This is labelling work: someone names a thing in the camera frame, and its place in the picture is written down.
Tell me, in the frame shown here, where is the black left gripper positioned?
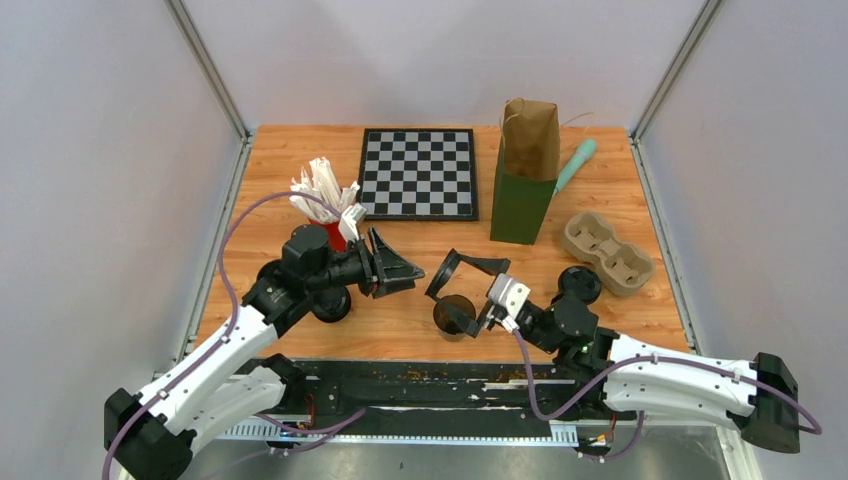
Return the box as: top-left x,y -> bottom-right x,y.
307,226 -> 425,299

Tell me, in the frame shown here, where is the black cup lid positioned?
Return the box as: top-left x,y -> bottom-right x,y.
425,249 -> 460,300
557,265 -> 602,304

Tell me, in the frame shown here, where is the green paper bag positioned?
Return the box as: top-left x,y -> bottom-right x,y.
490,98 -> 560,245

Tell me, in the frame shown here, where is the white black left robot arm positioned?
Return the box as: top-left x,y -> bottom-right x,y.
102,225 -> 425,479

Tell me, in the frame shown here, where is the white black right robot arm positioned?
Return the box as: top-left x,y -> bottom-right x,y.
426,250 -> 821,454

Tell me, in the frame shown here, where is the red straw holder cup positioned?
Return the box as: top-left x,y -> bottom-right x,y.
319,221 -> 347,252

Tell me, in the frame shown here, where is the black lid stack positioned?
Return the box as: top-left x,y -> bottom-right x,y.
312,287 -> 352,323

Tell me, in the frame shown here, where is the black white chessboard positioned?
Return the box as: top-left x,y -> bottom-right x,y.
357,127 -> 479,222

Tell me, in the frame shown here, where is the white wrapped straws bundle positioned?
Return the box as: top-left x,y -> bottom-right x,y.
289,157 -> 361,224

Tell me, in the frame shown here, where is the cardboard cup carrier tray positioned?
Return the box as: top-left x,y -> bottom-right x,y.
562,211 -> 655,297

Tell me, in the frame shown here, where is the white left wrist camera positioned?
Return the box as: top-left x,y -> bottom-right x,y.
338,202 -> 367,242

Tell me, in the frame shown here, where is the mint green handle tool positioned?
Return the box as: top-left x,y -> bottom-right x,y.
553,138 -> 597,196

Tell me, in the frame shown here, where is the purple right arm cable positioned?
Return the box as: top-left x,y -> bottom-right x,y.
506,321 -> 823,462

